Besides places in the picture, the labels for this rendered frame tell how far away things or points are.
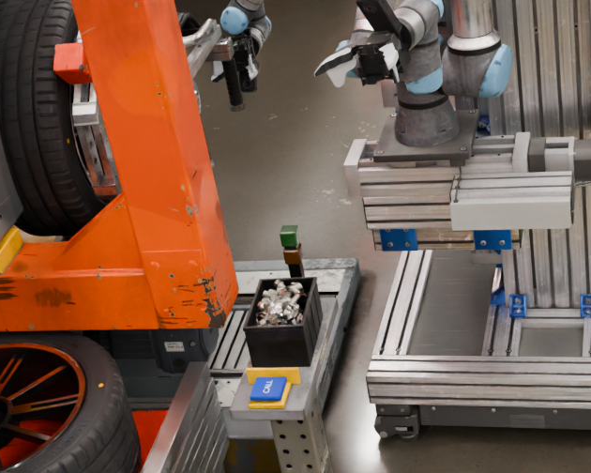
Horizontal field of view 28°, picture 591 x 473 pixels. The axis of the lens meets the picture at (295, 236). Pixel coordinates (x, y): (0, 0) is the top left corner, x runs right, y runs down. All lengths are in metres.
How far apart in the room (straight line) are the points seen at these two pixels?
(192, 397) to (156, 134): 0.65
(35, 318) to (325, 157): 1.95
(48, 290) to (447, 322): 1.06
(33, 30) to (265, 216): 1.54
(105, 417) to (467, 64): 1.09
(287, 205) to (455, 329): 1.31
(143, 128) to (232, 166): 2.14
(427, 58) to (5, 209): 1.11
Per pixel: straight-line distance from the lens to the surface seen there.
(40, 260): 2.88
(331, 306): 2.87
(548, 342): 3.07
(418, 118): 2.70
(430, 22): 2.32
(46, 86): 2.88
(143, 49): 2.43
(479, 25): 2.58
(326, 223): 4.11
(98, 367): 2.76
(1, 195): 2.88
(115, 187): 2.94
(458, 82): 2.63
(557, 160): 2.74
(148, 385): 3.18
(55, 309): 2.86
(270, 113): 5.02
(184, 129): 2.54
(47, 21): 2.97
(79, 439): 2.57
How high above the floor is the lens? 2.04
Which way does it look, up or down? 30 degrees down
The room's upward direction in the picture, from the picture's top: 11 degrees counter-clockwise
